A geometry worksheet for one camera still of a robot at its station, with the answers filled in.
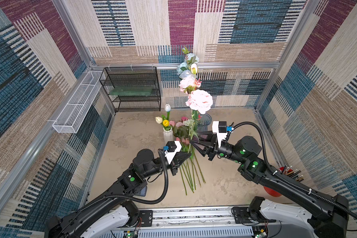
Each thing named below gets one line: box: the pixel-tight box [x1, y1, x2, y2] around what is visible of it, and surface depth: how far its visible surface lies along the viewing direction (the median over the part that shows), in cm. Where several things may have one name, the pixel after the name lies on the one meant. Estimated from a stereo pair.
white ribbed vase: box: [162, 127, 174, 147], surface depth 90 cm
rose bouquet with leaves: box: [176, 47, 200, 79], surface depth 79 cm
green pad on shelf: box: [109, 85, 158, 97], surface depth 103 cm
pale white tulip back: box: [164, 103, 172, 121], surface depth 83 cm
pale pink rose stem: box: [178, 75, 214, 144], surface depth 45 cm
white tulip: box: [155, 116, 163, 124], surface depth 77 cm
